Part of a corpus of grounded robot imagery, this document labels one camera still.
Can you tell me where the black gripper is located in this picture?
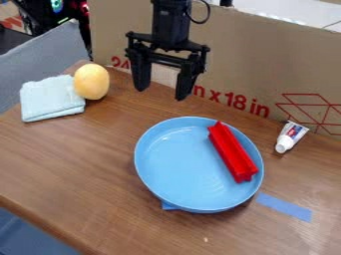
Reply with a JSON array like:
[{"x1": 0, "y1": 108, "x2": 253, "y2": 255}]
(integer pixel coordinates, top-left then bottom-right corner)
[{"x1": 126, "y1": 32, "x2": 210, "y2": 101}]

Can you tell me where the yellow ball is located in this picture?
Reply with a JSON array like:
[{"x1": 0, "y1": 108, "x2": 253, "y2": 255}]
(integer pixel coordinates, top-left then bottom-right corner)
[{"x1": 74, "y1": 64, "x2": 110, "y2": 100}]

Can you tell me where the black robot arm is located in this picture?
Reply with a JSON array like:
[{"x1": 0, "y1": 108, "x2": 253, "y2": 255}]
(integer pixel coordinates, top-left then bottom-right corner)
[{"x1": 126, "y1": 0, "x2": 210, "y2": 101}]

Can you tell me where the light blue folded cloth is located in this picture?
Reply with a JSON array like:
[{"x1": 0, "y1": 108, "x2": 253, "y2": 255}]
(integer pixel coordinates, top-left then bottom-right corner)
[{"x1": 20, "y1": 75, "x2": 86, "y2": 123}]

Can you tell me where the blue plate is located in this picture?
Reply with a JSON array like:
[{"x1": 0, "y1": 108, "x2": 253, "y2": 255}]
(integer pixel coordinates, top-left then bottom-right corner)
[{"x1": 135, "y1": 117, "x2": 265, "y2": 213}]

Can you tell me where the black computer tower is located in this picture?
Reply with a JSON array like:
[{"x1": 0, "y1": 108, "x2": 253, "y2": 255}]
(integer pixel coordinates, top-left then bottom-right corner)
[{"x1": 11, "y1": 0, "x2": 94, "y2": 59}]

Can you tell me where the small toothpaste tube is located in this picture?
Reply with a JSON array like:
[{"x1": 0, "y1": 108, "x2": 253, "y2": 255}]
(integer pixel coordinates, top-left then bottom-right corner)
[{"x1": 274, "y1": 121, "x2": 309, "y2": 153}]

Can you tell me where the red plastic block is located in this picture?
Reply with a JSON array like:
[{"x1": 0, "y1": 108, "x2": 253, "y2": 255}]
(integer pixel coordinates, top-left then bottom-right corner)
[{"x1": 207, "y1": 122, "x2": 258, "y2": 183}]

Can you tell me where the blue tape strip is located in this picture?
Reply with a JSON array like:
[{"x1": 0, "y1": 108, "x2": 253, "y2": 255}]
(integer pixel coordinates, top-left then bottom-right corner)
[{"x1": 256, "y1": 193, "x2": 312, "y2": 222}]

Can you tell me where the black cable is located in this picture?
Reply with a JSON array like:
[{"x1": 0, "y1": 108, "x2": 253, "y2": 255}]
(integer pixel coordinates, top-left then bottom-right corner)
[{"x1": 185, "y1": 0, "x2": 211, "y2": 25}]

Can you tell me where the cardboard box wall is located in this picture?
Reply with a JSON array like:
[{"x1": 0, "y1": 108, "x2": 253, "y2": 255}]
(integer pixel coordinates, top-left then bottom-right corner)
[{"x1": 88, "y1": 0, "x2": 341, "y2": 139}]

